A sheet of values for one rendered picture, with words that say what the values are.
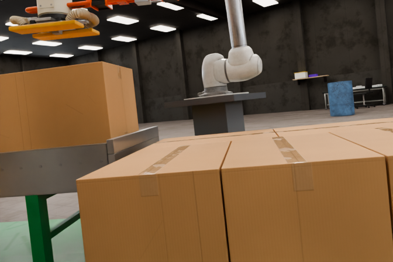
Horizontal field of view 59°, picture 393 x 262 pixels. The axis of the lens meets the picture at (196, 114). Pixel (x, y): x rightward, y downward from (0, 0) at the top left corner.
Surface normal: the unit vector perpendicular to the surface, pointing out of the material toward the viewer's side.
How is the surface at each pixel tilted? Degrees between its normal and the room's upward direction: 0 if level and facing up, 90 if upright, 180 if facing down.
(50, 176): 90
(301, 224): 90
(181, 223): 90
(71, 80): 90
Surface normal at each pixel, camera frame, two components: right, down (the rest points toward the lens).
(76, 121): -0.15, 0.04
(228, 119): 0.84, -0.07
